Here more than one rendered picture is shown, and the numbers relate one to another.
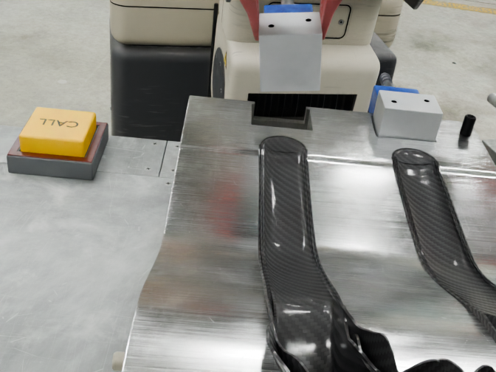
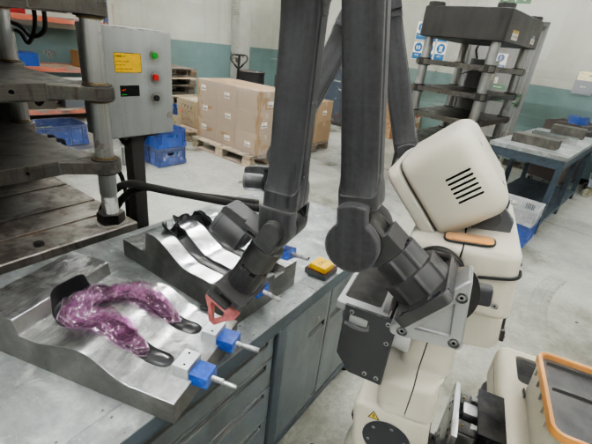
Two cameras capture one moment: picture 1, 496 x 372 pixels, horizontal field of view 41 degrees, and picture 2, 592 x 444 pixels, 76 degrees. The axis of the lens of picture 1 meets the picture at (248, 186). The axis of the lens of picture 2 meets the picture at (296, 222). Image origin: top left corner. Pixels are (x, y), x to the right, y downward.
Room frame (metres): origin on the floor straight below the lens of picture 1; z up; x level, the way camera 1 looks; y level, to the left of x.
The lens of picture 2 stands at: (1.12, -0.75, 1.48)
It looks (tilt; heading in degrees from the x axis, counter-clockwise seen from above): 25 degrees down; 126
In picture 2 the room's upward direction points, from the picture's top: 7 degrees clockwise
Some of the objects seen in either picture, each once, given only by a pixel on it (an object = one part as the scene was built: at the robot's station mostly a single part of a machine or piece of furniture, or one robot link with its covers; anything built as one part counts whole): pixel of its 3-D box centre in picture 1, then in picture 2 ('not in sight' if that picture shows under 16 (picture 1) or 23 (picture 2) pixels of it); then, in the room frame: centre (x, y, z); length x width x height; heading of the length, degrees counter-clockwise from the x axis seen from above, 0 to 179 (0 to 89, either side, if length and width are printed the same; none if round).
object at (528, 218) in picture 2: not in sight; (504, 205); (0.65, 3.24, 0.28); 0.61 x 0.41 x 0.15; 175
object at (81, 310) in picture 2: not in sight; (116, 306); (0.41, -0.43, 0.90); 0.26 x 0.18 x 0.08; 20
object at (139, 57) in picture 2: not in sight; (137, 204); (-0.41, 0.10, 0.74); 0.31 x 0.22 x 1.47; 93
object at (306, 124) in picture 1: (278, 133); (273, 272); (0.53, -0.02, 0.87); 0.05 x 0.05 x 0.04; 3
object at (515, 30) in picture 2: not in sight; (466, 102); (-0.33, 4.60, 1.03); 1.54 x 0.94 x 2.06; 85
